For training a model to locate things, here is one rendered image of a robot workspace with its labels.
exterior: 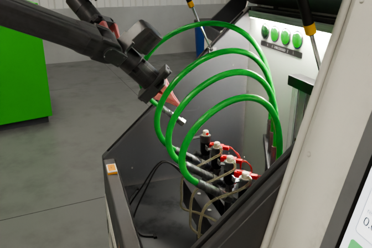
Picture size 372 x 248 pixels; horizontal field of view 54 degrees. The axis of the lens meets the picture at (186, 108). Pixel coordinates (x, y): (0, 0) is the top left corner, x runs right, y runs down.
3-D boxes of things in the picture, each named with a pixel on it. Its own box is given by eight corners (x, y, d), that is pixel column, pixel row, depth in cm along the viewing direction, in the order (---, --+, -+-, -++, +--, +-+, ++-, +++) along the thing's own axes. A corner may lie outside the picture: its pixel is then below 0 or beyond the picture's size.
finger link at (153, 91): (187, 104, 91) (159, 79, 89) (167, 123, 93) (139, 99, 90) (185, 95, 98) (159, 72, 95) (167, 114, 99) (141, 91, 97)
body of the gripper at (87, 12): (115, 22, 110) (99, 4, 111) (99, 18, 100) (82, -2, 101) (101, 37, 112) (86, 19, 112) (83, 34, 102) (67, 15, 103)
